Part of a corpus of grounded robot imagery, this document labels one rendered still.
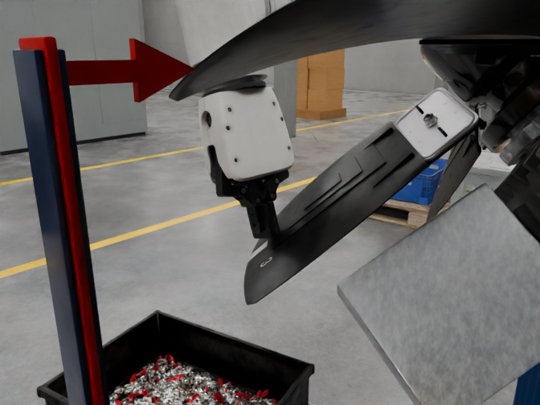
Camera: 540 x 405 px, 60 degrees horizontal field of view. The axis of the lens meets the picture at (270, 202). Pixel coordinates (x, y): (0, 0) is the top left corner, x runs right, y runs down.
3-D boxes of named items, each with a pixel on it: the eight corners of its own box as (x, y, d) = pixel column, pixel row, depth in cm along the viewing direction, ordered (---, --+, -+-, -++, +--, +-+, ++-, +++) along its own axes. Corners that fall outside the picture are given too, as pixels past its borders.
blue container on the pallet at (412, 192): (453, 187, 375) (457, 160, 368) (428, 206, 328) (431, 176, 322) (404, 179, 397) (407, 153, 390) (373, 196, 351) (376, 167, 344)
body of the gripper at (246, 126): (216, 75, 48) (241, 183, 49) (285, 70, 54) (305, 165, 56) (176, 92, 53) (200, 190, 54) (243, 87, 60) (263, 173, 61)
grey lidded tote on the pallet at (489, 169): (525, 199, 345) (533, 155, 335) (508, 222, 299) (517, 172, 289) (466, 189, 369) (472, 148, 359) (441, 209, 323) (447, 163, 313)
